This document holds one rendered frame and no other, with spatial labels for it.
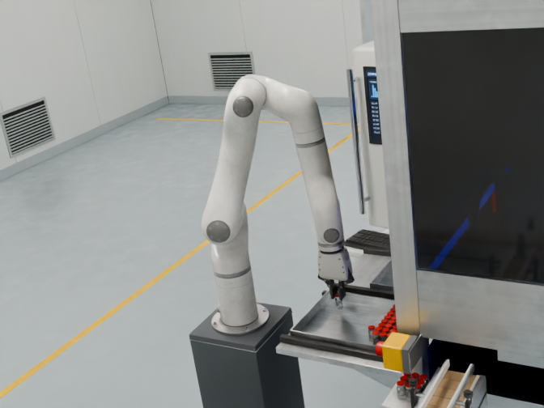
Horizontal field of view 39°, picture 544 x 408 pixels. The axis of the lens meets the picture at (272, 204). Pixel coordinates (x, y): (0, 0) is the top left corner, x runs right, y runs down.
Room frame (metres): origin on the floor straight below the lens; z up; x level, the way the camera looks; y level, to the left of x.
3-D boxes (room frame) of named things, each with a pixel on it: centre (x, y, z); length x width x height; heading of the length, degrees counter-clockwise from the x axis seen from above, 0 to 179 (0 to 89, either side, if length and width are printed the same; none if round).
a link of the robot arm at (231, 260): (2.23, 0.15, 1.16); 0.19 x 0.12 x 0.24; 172
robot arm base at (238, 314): (2.20, 0.15, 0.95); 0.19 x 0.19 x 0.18
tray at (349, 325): (2.01, -0.21, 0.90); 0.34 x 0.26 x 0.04; 57
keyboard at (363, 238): (2.68, -0.45, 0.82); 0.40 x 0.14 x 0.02; 46
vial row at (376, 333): (1.96, -0.29, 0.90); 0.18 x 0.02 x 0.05; 147
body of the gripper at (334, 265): (2.15, -0.17, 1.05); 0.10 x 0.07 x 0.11; 57
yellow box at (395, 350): (1.68, -0.27, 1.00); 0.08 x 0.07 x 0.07; 57
